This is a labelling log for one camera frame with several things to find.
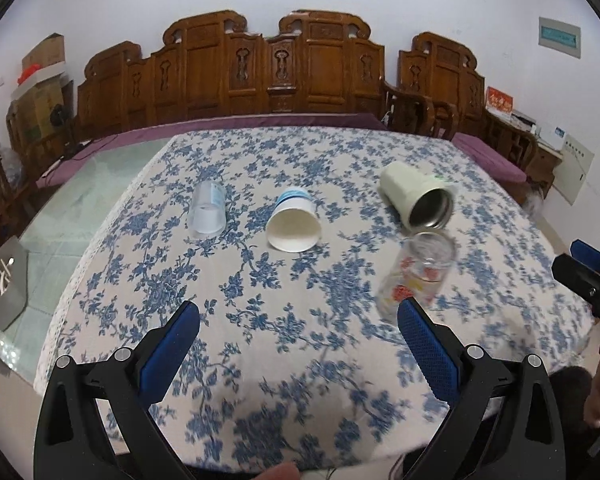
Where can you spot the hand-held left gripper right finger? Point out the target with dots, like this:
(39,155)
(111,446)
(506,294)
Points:
(422,342)

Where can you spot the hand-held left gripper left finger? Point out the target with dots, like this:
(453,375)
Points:
(177,340)

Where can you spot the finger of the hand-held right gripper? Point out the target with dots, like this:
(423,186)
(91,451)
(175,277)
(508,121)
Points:
(587,285)
(592,255)

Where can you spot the clear glass cup red print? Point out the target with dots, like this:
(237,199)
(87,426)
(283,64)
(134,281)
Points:
(420,270)

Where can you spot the clear plastic cup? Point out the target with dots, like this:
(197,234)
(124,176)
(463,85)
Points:
(207,210)

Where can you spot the cream insulated cup steel interior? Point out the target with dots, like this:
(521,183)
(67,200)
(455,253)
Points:
(410,190)

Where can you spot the white paper cup blue print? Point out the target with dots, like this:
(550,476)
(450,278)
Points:
(292,225)

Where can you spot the person's left hand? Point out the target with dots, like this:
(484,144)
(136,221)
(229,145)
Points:
(280,473)

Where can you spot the white board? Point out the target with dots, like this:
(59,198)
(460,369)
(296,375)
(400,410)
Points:
(572,165)

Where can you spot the wooden side table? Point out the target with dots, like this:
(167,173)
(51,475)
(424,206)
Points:
(547,165)

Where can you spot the blue floral tablecloth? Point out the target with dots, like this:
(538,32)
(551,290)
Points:
(300,310)

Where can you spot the purple armchair cushion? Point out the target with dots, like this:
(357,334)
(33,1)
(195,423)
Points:
(490,157)

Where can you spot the wooden chair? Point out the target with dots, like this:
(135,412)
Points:
(510,140)

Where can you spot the white device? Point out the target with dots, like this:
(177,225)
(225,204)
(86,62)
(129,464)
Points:
(524,121)

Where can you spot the red box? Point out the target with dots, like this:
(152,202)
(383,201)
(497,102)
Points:
(499,98)

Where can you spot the purple sofa cushion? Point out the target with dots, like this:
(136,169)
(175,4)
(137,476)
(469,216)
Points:
(130,140)

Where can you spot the carved wooden armchair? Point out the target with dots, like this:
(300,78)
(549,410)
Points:
(445,80)

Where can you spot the black fan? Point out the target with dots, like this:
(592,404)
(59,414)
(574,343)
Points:
(59,116)

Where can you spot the large cardboard box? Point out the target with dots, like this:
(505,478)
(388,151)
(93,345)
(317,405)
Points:
(35,110)

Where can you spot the carved wooden sofa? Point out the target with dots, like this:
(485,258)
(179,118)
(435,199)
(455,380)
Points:
(240,75)

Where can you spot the brown cardboard box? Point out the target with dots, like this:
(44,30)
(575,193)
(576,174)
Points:
(45,52)

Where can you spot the grey wall panel box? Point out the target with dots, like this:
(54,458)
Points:
(559,36)

